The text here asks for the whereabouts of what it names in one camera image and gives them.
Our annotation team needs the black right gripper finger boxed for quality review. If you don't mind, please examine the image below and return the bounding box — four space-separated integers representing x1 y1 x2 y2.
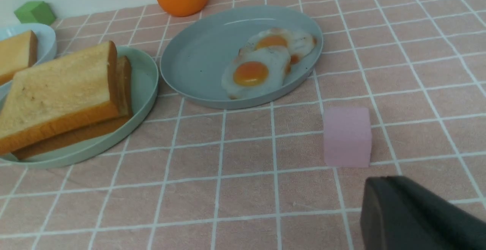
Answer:
360 176 486 250

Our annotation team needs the toast slice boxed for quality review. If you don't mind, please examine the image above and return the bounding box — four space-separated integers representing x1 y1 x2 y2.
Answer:
0 30 38 85
0 41 120 154
12 56 134 160

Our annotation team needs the pink cube block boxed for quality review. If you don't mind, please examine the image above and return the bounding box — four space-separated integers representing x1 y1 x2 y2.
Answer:
323 107 372 168

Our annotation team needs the back fried egg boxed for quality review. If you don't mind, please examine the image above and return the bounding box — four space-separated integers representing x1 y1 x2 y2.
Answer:
238 28 317 65

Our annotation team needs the fried egg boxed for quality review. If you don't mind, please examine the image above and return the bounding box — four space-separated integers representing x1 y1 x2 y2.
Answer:
221 46 290 100
238 28 317 65

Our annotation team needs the front fried egg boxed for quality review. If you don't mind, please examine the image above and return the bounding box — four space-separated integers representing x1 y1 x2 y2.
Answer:
221 46 290 100

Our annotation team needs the grey-blue egg plate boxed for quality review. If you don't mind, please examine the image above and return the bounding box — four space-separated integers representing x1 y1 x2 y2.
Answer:
160 5 325 110

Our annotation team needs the green centre plate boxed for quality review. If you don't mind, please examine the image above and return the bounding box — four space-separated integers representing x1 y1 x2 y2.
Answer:
0 46 159 169

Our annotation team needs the light blue bread plate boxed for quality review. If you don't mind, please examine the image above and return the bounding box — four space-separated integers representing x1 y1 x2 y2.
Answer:
0 23 57 98

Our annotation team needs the green cube block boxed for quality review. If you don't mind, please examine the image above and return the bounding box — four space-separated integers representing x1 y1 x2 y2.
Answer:
14 1 56 25

